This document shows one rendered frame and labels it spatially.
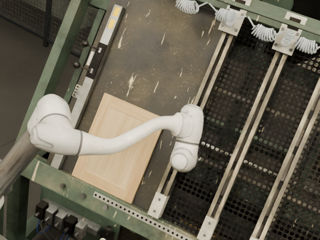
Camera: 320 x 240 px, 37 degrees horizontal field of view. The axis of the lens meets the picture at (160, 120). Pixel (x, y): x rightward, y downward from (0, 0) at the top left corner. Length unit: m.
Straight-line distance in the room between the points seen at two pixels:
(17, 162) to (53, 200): 0.68
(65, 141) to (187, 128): 0.51
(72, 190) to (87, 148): 0.80
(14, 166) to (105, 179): 0.65
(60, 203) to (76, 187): 0.14
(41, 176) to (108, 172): 0.38
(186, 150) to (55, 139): 0.55
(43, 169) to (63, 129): 0.88
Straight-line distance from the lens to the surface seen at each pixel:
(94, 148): 1.87
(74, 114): 2.63
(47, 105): 1.95
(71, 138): 1.83
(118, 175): 2.56
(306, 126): 2.39
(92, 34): 2.75
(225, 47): 2.41
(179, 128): 1.98
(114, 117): 2.57
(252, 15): 2.40
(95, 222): 2.63
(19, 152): 2.07
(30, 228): 3.34
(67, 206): 2.68
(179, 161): 1.97
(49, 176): 2.69
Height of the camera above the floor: 2.63
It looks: 32 degrees down
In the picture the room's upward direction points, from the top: 14 degrees clockwise
